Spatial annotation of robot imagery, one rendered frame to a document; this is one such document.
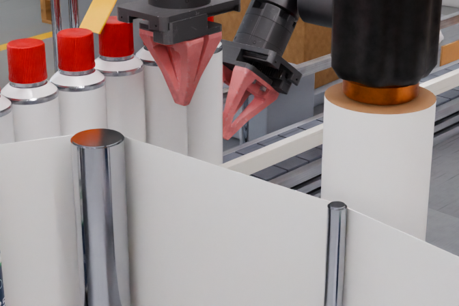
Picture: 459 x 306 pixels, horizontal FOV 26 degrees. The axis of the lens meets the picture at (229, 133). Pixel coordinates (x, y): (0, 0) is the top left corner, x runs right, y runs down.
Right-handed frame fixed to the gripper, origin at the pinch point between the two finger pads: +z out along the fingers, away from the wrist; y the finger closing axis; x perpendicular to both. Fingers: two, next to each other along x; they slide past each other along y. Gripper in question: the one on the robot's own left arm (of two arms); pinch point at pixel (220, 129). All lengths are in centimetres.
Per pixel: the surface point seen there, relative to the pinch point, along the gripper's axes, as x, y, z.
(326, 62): 16.7, -3.0, -15.5
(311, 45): 30.4, -17.2, -22.0
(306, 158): 11.9, 3.5, -2.0
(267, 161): 4.3, 4.3, 1.1
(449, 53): 59, -12, -35
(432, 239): 6.0, 25.5, 3.2
